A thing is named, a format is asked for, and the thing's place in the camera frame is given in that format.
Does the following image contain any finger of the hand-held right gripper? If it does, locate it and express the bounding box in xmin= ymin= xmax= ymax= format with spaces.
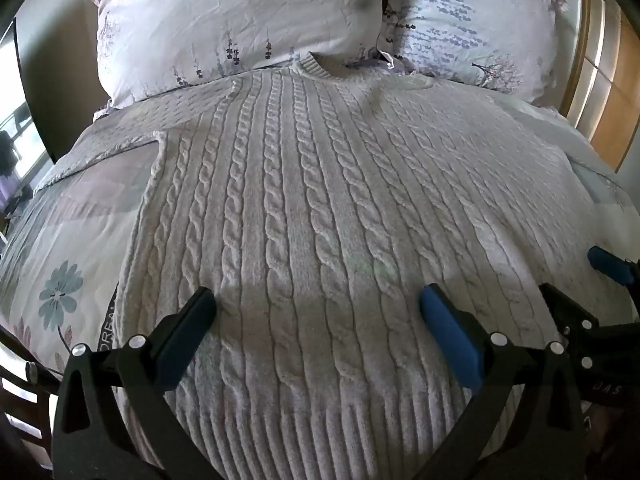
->
xmin=539 ymin=283 xmax=601 ymax=348
xmin=586 ymin=246 xmax=640 ymax=288

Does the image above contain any floral bed cover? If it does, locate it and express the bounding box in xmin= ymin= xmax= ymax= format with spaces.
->
xmin=0 ymin=94 xmax=640 ymax=441

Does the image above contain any lavender print pillow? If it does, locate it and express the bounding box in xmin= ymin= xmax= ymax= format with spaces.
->
xmin=345 ymin=0 xmax=570 ymax=107

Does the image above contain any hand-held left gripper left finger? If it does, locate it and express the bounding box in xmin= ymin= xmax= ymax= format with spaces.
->
xmin=52 ymin=286 xmax=218 ymax=480

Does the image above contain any white floral pillow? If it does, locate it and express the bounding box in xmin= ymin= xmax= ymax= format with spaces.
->
xmin=86 ymin=0 xmax=385 ymax=110

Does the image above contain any window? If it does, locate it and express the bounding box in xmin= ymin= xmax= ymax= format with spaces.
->
xmin=0 ymin=22 xmax=53 ymax=233

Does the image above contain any dark wooden chair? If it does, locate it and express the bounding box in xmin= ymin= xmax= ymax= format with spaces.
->
xmin=0 ymin=327 xmax=68 ymax=453

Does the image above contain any white cable knit sweater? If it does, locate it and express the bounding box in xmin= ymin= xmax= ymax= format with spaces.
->
xmin=65 ymin=52 xmax=638 ymax=480

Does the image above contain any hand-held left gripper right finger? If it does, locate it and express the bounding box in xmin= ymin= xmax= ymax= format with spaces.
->
xmin=419 ymin=283 xmax=587 ymax=480

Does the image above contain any wooden wardrobe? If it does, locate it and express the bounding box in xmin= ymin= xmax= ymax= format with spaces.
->
xmin=559 ymin=0 xmax=640 ymax=171

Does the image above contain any dark panel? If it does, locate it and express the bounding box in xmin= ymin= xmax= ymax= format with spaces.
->
xmin=12 ymin=15 xmax=60 ymax=165

